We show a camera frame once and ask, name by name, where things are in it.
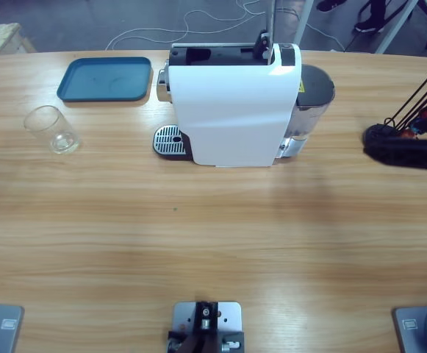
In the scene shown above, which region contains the clear drinking glass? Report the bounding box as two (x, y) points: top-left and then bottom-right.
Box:
(23, 104), (82, 155)

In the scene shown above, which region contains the silver coffee machine lever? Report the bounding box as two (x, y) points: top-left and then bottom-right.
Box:
(252, 0), (279, 62)

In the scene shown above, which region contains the white capsule coffee machine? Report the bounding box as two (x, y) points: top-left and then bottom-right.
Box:
(153, 43), (336, 169)

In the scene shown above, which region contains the black capsule holder with rods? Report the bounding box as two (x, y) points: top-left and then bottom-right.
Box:
(362, 61), (427, 148)

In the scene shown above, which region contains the light wooden crate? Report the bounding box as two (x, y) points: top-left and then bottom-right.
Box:
(0, 22), (37, 59)

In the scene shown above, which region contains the white metal table leg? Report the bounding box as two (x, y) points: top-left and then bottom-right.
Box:
(376, 0), (419, 55)
(293, 0), (316, 48)

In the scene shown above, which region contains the water tank with black lid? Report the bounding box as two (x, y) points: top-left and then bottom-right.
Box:
(290, 64), (336, 143)

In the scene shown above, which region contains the black sneaker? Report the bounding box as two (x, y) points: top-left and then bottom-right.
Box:
(315, 0), (346, 12)
(353, 20), (386, 34)

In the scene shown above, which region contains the blue plastic tray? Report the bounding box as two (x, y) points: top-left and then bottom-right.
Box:
(56, 56), (153, 103)

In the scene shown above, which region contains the dark trouser leg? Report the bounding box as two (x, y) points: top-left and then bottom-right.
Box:
(366, 0), (387, 25)

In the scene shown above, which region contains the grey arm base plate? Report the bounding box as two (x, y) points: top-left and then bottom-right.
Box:
(0, 302), (25, 353)
(392, 302), (427, 353)

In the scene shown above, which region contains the white floor cable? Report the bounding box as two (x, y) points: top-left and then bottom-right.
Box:
(104, 0), (346, 52)

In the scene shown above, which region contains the grey camera mount plate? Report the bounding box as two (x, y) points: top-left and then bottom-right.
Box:
(167, 301), (245, 353)

